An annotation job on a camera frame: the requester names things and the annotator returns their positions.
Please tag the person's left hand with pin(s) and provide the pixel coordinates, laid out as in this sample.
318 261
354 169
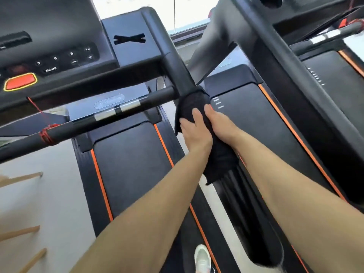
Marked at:
197 137

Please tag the person's right hand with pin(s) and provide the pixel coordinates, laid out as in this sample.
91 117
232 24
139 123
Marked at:
224 129

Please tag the person's left thumb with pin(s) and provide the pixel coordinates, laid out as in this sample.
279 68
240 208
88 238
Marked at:
198 119

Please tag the person's right thumb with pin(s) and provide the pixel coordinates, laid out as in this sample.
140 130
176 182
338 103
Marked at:
211 113

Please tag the black cleaning cloth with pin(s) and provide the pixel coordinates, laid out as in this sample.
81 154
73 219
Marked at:
190 106

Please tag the person's left forearm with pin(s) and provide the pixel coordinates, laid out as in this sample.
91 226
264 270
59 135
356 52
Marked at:
153 213

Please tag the person's right forearm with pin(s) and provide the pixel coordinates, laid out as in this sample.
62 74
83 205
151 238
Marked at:
298 201

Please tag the silver grip sensor plate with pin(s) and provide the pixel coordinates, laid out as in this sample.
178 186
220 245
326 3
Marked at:
324 36
104 114
130 105

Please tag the black treadmill orange stripes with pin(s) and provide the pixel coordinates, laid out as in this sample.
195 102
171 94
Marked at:
128 156
284 82
335 79

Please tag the bright glass window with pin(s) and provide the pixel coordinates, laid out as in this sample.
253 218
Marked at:
182 11

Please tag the white sneaker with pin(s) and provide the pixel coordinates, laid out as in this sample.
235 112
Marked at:
202 260

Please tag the orange stop button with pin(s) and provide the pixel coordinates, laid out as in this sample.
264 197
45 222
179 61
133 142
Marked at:
21 81

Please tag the light wooden pole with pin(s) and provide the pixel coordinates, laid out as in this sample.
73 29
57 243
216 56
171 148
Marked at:
20 233
22 179
32 261

